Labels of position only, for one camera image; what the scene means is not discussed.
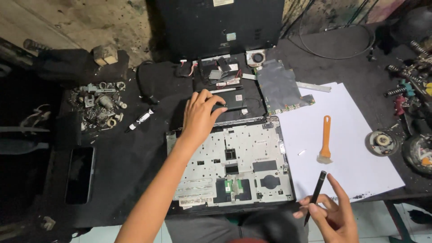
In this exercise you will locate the person's right hand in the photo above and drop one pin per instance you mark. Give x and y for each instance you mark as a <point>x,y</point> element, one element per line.
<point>337,219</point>

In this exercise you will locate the black hard drive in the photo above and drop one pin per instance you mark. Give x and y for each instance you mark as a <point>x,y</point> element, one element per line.
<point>234,99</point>

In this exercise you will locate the round gear mechanism part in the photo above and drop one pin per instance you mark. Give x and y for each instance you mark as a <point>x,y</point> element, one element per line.
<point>382,142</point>

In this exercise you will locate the small silver metal box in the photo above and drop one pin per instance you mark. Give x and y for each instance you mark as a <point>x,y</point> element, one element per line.
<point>215,74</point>

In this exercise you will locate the person's left hand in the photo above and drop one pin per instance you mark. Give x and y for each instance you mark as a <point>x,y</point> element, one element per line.
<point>197,118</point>

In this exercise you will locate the copper laptop cooling fan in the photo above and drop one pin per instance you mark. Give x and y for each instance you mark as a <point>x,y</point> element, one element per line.
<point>257,58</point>

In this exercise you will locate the green metal table leg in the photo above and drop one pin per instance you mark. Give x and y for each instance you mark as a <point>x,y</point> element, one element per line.
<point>396,222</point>

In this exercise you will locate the black round helmet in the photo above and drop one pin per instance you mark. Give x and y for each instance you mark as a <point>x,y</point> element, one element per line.
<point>411,23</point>

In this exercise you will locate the heap of tools and springs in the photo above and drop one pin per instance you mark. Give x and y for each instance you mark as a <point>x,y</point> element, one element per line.
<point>413,81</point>

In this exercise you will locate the person's grey shorts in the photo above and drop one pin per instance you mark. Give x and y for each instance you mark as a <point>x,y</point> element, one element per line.
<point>209,227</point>

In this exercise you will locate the black table cloth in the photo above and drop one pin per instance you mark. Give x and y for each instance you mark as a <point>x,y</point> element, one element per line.
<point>135,162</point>

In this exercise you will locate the round black dish with parts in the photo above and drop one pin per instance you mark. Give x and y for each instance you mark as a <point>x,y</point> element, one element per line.
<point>418,153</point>

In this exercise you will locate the silver laptop palmrest frame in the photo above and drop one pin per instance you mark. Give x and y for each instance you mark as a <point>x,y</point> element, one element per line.
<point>249,158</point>

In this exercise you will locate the silver metal strip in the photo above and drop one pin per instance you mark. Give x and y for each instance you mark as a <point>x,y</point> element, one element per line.
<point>314,87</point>

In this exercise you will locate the white paper sheets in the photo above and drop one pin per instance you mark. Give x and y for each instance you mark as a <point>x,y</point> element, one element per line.
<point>344,135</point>

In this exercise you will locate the black and white pen tool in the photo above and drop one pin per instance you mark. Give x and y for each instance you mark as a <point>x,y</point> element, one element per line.
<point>141,119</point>

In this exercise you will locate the black smartphone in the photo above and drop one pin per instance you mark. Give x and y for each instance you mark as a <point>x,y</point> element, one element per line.
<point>79,175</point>

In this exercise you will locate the black laptop bottom cover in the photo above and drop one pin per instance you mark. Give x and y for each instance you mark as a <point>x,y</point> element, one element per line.
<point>219,27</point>

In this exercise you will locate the small white plastic piece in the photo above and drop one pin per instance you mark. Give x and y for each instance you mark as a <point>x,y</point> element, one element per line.
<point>301,152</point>

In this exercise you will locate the small wooden block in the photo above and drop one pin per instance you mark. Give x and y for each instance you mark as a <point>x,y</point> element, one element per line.
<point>105,54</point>

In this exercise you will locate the dark coil spring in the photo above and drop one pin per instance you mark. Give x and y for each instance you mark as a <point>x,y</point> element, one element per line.
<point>35,45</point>

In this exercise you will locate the black pen-shaped screwdriver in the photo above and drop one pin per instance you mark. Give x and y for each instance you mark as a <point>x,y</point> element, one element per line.
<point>316,194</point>

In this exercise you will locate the pile of small metal parts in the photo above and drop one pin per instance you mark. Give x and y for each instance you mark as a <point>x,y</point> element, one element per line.
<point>99,104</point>

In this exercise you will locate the laptop motherboard with black film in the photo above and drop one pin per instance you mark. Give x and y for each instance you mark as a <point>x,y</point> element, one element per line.
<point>278,84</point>

